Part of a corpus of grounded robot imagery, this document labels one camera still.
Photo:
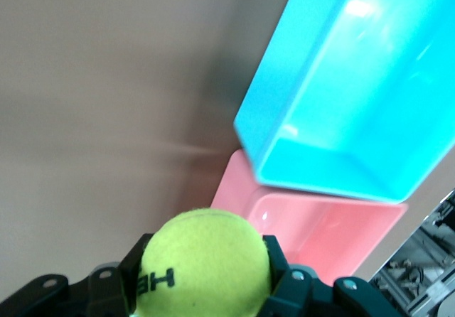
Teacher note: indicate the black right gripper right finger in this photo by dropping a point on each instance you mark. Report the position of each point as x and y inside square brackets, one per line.
[313, 299]

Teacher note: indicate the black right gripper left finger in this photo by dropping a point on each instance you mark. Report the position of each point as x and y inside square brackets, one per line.
[89, 295]

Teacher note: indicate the yellow-green tennis ball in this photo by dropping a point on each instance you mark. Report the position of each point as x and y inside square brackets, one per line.
[202, 260]

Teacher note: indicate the pink plastic bin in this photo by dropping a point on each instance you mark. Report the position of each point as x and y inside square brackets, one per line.
[337, 235]

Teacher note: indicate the blue plastic bin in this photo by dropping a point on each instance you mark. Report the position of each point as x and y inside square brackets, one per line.
[355, 82]

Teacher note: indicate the brown table cover sheet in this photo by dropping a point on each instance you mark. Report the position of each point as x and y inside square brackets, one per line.
[89, 100]

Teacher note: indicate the grey metal frame clutter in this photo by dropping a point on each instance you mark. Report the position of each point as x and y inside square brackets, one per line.
[419, 278]

